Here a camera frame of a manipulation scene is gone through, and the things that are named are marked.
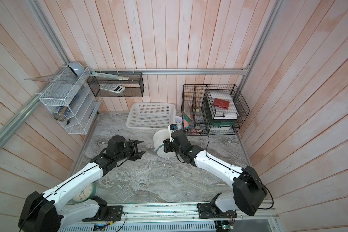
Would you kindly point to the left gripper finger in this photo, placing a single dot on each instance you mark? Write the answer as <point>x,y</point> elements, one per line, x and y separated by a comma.
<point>137,142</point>
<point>138,155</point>

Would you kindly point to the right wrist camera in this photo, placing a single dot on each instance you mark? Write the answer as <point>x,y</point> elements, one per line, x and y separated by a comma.
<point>172,128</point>

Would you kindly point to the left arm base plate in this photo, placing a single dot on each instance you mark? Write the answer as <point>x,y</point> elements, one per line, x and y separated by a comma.
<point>110,214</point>

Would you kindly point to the white notebook stack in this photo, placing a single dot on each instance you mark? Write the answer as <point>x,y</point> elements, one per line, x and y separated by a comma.
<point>219,113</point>

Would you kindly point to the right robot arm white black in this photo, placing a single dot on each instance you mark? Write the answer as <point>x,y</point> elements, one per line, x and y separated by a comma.
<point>248,191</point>

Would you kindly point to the small white cup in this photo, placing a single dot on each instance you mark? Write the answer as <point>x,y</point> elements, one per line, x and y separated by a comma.
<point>179,122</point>

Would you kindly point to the black wire wall basket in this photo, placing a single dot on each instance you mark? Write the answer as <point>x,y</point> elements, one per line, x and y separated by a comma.
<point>133,82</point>

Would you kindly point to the metal roll on shelf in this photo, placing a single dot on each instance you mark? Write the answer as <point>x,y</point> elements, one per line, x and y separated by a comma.
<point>61,113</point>

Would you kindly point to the red wallet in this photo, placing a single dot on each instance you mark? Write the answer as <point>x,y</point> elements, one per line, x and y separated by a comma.
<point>221,103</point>

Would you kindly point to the clear triangle ruler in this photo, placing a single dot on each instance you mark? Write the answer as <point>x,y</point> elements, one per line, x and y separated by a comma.
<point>63,78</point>

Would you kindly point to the green analog clock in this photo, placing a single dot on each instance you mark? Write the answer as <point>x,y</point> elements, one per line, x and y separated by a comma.
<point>85,194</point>

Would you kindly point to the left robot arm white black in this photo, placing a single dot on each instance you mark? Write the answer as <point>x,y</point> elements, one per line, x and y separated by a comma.
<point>49,211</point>

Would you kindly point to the white perforated plastic basket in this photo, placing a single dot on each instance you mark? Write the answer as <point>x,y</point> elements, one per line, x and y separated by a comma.
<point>150,117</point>

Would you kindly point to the green books stack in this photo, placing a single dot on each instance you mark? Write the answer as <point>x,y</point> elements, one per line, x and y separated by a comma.
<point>216,124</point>

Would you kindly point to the grey round speaker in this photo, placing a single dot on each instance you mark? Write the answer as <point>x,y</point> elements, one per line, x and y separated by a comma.
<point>76,68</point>

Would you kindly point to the aluminium front rail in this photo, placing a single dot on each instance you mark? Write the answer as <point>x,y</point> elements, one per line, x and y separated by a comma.
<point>156,212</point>

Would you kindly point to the colourful folders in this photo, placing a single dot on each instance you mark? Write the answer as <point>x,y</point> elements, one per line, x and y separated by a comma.
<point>188,118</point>

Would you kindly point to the black wire desk organizer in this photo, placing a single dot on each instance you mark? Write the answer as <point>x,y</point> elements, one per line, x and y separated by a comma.
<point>194,94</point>

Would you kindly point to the horizontal aluminium wall rail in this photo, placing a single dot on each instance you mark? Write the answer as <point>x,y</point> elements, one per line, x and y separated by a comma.
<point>220,71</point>

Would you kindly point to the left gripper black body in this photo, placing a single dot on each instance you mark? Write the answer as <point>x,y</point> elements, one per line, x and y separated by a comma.
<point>128,152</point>

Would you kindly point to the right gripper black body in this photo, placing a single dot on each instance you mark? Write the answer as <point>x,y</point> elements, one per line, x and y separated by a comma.
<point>171,147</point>

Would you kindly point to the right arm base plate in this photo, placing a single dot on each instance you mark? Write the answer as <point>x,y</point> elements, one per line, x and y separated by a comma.
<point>211,211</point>

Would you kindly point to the white wire wall shelf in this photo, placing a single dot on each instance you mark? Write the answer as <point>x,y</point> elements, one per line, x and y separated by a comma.
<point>78,97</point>

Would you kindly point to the white calculator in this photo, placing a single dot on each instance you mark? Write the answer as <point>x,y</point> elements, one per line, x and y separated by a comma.
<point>113,88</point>

